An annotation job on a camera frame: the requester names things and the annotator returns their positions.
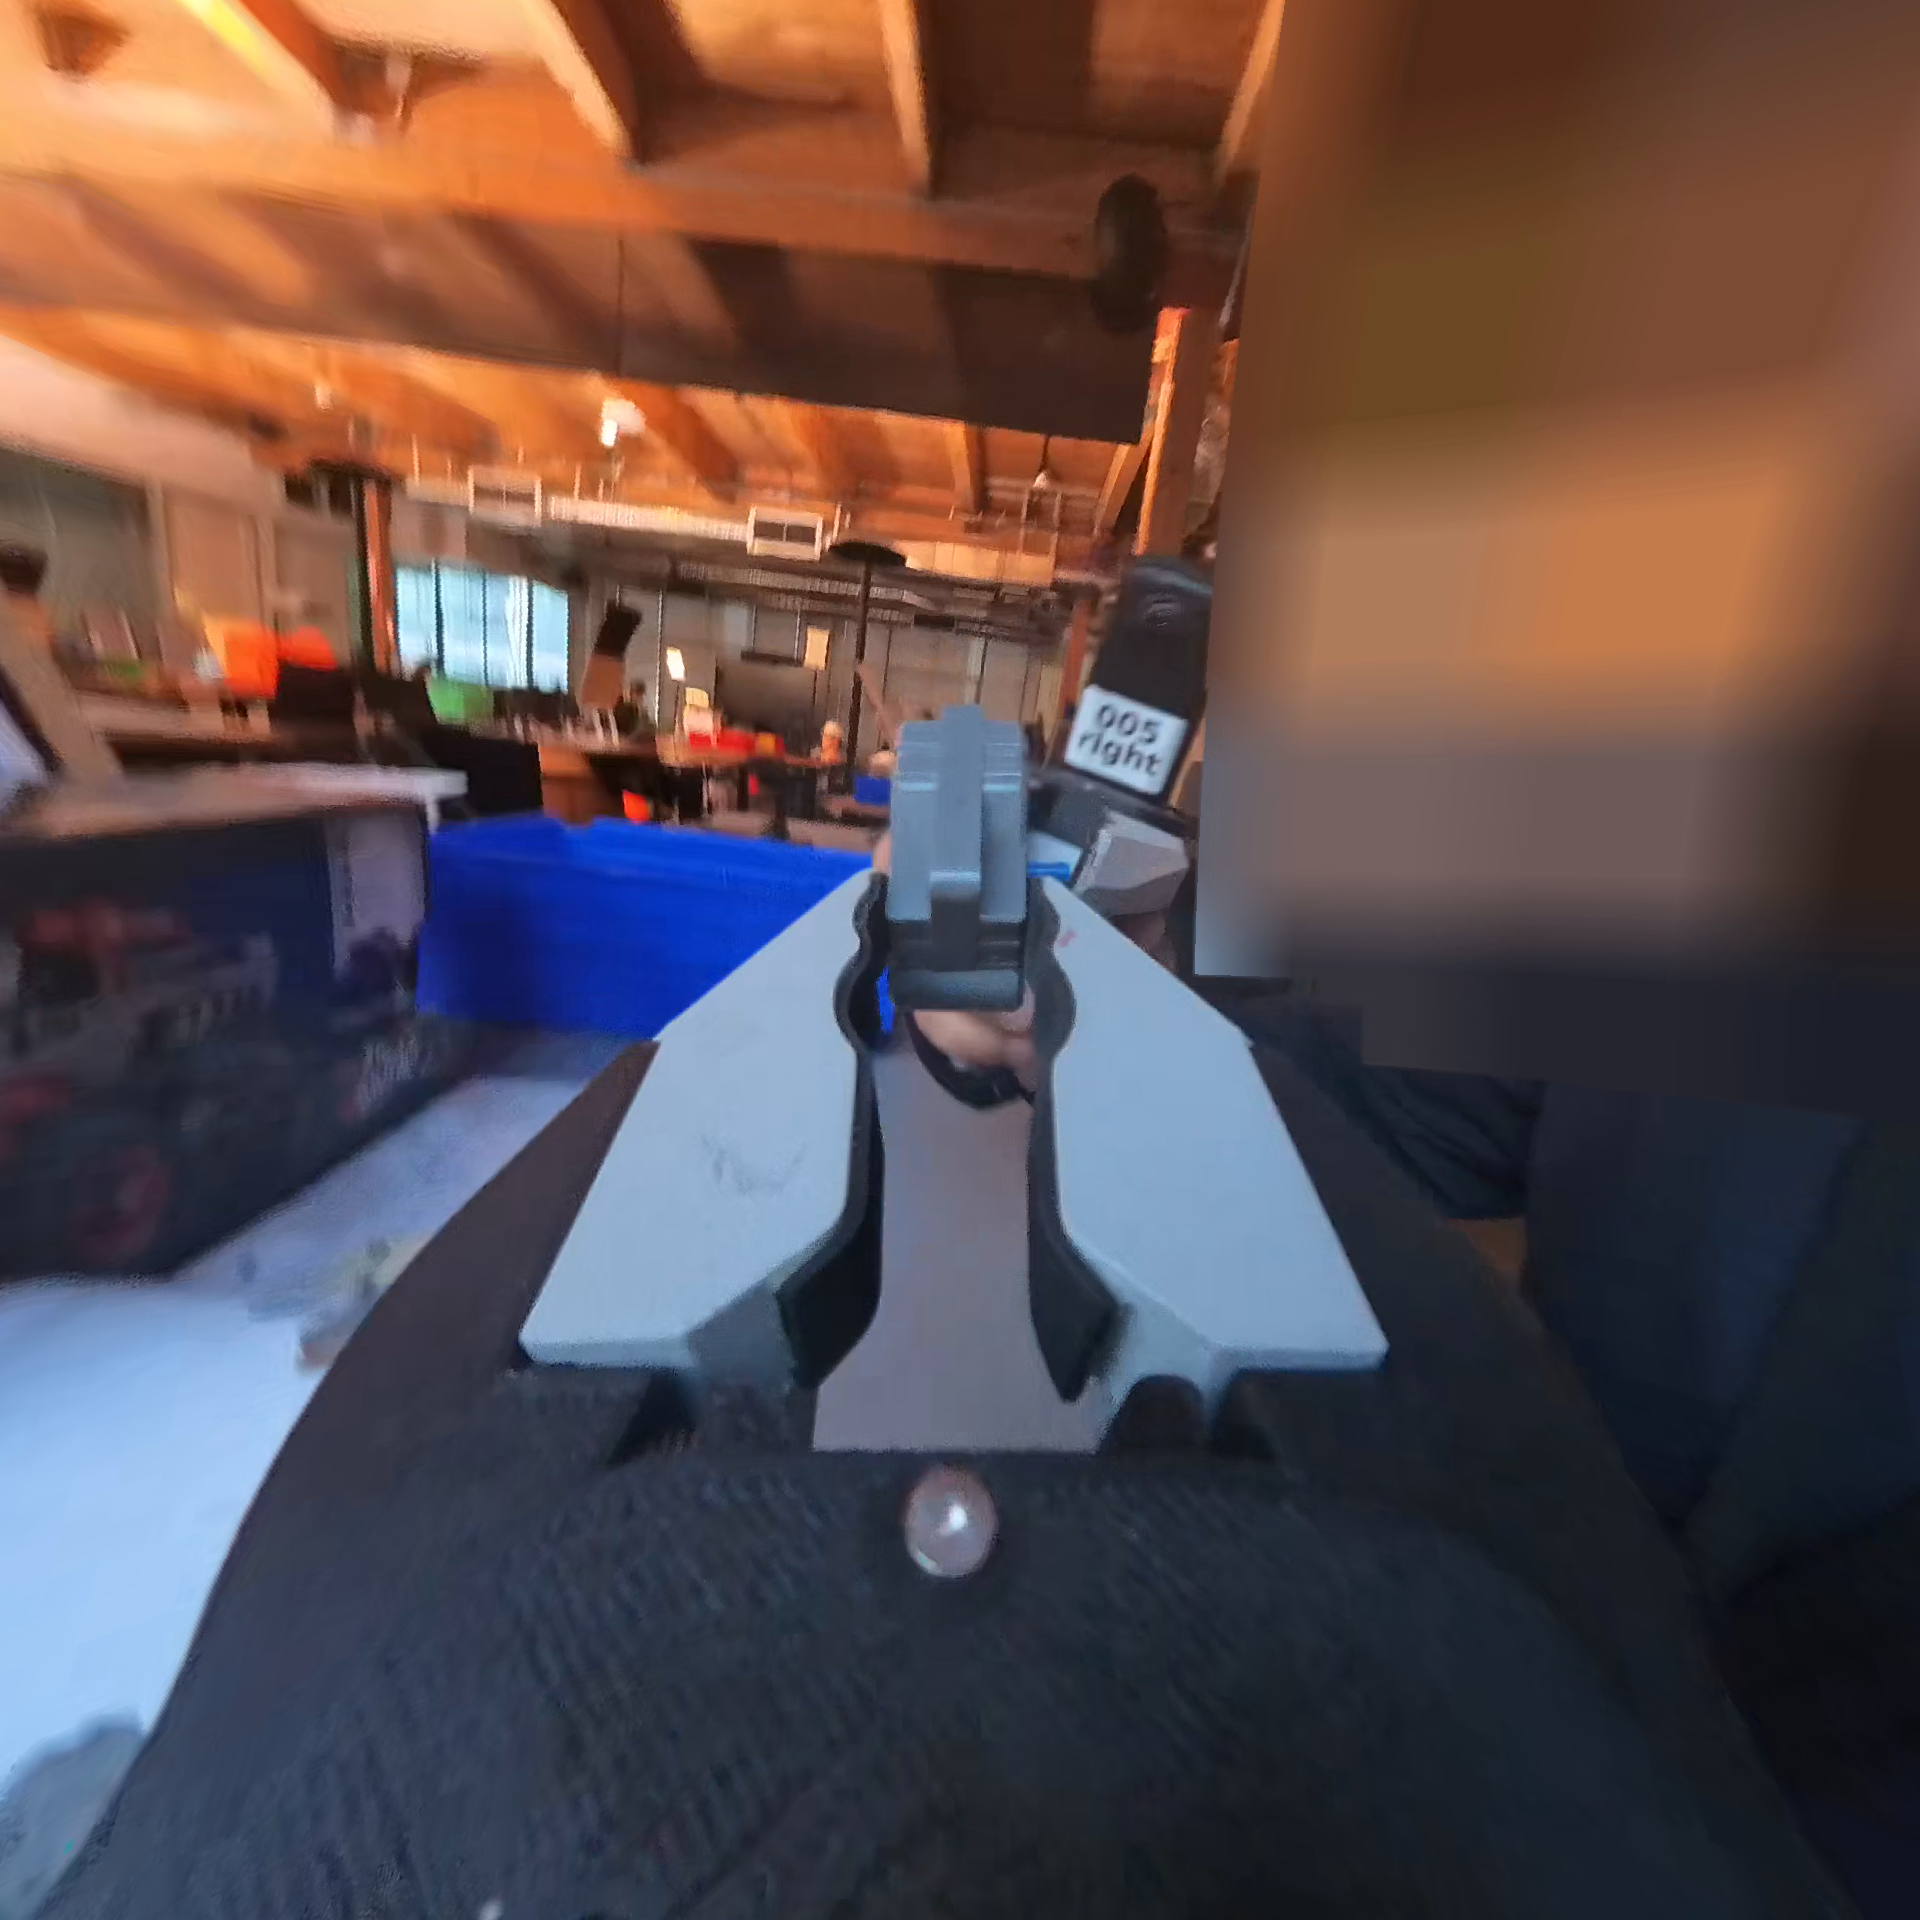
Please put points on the grey lego motor block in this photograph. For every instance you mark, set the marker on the grey lego motor block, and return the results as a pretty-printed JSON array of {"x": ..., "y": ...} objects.
[{"x": 960, "y": 901}]

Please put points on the person's right forearm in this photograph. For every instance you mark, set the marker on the person's right forearm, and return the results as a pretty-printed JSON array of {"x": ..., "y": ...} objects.
[{"x": 1394, "y": 1110}]

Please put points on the black pole lamp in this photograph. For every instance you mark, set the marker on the black pole lamp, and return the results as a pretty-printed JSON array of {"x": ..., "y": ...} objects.
[{"x": 867, "y": 661}]

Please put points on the white ceiling vent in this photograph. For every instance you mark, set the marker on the white ceiling vent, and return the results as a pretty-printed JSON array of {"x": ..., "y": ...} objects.
[
  {"x": 504, "y": 491},
  {"x": 784, "y": 531}
]

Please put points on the person's dark blue clothing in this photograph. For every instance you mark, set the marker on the person's dark blue clothing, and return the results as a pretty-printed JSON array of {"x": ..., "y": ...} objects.
[{"x": 1724, "y": 1320}]

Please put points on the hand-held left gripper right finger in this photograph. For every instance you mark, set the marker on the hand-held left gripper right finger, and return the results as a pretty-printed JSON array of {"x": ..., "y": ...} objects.
[{"x": 1200, "y": 1185}]

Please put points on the dark lego set box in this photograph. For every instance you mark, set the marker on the dark lego set box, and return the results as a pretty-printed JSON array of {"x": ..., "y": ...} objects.
[{"x": 180, "y": 1021}]

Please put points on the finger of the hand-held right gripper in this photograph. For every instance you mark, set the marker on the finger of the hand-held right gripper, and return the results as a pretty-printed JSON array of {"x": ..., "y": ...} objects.
[{"x": 1131, "y": 870}]

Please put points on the white instruction booklet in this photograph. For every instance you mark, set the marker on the white instruction booklet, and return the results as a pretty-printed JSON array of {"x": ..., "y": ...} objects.
[{"x": 135, "y": 1425}]

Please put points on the black ceiling fixture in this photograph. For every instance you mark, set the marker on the black ceiling fixture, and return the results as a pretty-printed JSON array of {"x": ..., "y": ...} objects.
[{"x": 1127, "y": 247}]

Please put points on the person's right hand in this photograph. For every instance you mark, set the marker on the person's right hand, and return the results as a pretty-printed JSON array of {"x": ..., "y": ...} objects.
[{"x": 960, "y": 1031}]

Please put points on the tilted grey monitor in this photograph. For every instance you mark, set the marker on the tilted grey monitor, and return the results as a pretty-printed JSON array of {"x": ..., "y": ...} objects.
[{"x": 36, "y": 721}]

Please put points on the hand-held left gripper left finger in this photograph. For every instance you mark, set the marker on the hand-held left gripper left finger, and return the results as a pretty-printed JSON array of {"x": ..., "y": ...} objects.
[{"x": 704, "y": 1185}]

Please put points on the orange storage bins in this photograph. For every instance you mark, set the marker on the orange storage bins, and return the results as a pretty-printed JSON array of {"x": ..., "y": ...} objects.
[{"x": 263, "y": 661}]

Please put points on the bright window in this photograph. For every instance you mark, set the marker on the bright window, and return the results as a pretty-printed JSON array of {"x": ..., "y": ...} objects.
[{"x": 481, "y": 626}]

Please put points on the blue plastic bin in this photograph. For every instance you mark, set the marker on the blue plastic bin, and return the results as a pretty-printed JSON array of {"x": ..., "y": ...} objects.
[{"x": 599, "y": 915}]

